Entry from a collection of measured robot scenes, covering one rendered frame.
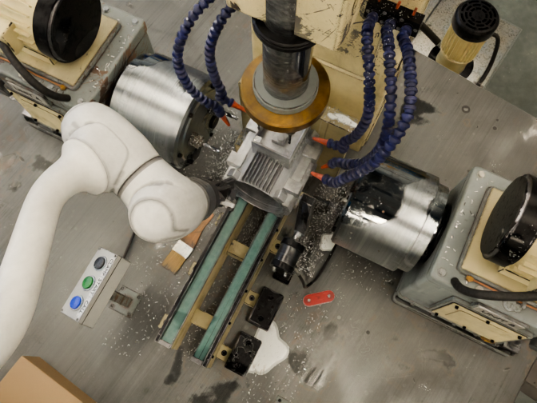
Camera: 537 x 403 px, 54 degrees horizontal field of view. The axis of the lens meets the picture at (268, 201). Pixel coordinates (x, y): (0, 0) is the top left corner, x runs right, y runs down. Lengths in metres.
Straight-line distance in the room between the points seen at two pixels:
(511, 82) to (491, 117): 1.12
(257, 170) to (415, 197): 0.36
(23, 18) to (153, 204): 0.59
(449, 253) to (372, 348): 0.42
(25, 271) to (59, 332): 0.78
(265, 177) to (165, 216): 0.45
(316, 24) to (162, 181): 0.35
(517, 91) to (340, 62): 1.70
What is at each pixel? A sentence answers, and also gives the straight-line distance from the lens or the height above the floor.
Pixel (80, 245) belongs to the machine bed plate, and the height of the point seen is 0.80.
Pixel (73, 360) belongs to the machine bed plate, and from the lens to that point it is 1.54.
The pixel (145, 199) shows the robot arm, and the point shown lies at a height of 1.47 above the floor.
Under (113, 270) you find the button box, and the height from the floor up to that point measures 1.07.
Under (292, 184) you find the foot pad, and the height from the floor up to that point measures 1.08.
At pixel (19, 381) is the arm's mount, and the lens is 1.48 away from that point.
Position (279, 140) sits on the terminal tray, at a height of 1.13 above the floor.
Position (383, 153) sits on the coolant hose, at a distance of 0.96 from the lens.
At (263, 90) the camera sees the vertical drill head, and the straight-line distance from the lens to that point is 1.03.
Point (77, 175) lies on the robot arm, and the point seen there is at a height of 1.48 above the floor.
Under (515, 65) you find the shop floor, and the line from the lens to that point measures 2.94.
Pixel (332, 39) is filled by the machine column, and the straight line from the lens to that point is 0.82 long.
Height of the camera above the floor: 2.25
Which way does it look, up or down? 72 degrees down
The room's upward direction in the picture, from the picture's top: straight up
